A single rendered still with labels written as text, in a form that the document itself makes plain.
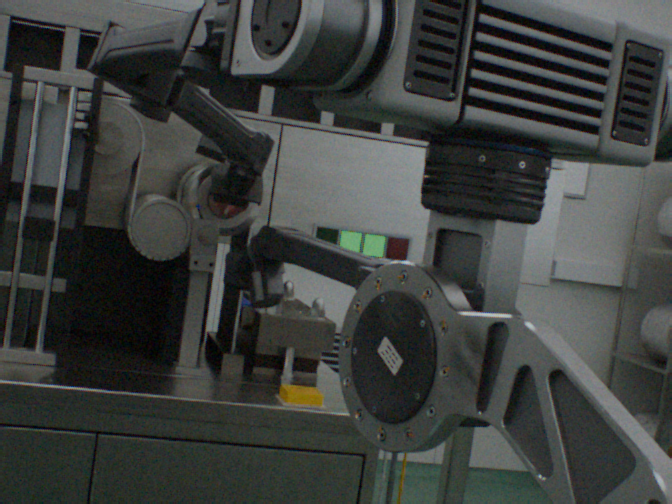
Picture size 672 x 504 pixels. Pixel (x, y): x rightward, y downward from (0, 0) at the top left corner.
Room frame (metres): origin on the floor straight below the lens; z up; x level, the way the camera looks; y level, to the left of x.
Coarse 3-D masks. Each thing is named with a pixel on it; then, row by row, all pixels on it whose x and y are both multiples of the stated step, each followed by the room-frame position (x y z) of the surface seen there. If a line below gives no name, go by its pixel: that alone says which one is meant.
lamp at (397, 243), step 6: (390, 240) 2.53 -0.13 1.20; (396, 240) 2.54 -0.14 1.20; (402, 240) 2.54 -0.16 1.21; (408, 240) 2.55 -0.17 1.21; (390, 246) 2.54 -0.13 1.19; (396, 246) 2.54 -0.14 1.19; (402, 246) 2.54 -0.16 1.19; (390, 252) 2.54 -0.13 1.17; (396, 252) 2.54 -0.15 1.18; (402, 252) 2.54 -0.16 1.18; (396, 258) 2.54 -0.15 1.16; (402, 258) 2.54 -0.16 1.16
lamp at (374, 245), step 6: (366, 234) 2.52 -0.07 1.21; (366, 240) 2.52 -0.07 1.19; (372, 240) 2.52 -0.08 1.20; (378, 240) 2.53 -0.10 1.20; (384, 240) 2.53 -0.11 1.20; (366, 246) 2.52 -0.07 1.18; (372, 246) 2.52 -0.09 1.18; (378, 246) 2.53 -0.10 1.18; (366, 252) 2.52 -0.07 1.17; (372, 252) 2.52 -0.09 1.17; (378, 252) 2.53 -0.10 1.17
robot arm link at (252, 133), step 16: (176, 80) 1.56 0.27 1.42; (176, 96) 1.55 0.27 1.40; (192, 96) 1.58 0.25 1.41; (208, 96) 1.63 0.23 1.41; (144, 112) 1.53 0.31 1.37; (160, 112) 1.53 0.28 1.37; (176, 112) 1.62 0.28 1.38; (192, 112) 1.60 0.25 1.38; (208, 112) 1.64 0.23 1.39; (224, 112) 1.68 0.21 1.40; (208, 128) 1.66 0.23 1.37; (224, 128) 1.70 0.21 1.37; (240, 128) 1.75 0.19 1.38; (224, 144) 1.75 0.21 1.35; (240, 144) 1.76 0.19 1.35; (256, 144) 1.81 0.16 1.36; (272, 144) 1.87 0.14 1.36; (240, 160) 1.81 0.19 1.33; (256, 160) 1.83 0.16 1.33
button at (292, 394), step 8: (280, 392) 1.94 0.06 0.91; (288, 392) 1.88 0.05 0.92; (296, 392) 1.89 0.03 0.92; (304, 392) 1.90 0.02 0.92; (312, 392) 1.91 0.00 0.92; (320, 392) 1.93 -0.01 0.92; (288, 400) 1.88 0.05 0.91; (296, 400) 1.89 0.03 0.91; (304, 400) 1.89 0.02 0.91; (312, 400) 1.89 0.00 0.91; (320, 400) 1.90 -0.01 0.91
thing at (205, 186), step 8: (208, 184) 2.09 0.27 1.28; (200, 192) 2.09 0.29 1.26; (200, 200) 2.09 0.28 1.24; (200, 208) 2.09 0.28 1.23; (208, 208) 2.09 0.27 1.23; (248, 208) 2.11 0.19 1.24; (208, 216) 2.10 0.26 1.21; (216, 216) 2.10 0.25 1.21; (240, 216) 2.11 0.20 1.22; (248, 216) 2.12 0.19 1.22; (224, 224) 2.10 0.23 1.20; (232, 224) 2.11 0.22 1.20
